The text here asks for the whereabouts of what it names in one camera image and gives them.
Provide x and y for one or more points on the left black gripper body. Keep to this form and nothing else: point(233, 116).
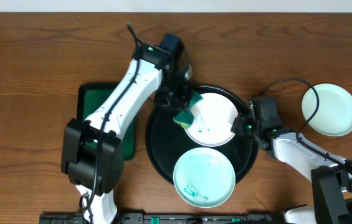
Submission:
point(180, 98)

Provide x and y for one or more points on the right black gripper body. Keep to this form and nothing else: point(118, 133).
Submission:
point(245, 126)

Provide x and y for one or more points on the green scouring sponge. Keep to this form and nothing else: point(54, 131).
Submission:
point(185, 118)

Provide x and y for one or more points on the white pink plate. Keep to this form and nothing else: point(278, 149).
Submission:
point(213, 117)

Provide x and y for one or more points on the mint plate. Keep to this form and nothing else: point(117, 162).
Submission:
point(328, 108)
point(204, 177)

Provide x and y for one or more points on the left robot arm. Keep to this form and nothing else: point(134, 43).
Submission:
point(92, 155)

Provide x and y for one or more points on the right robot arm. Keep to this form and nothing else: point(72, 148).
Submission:
point(330, 175)

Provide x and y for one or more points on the round black serving tray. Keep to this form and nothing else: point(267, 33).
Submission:
point(167, 141)

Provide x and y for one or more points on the black rectangular water tray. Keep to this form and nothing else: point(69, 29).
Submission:
point(90, 97)

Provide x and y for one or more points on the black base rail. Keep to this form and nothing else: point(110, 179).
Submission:
point(139, 218)

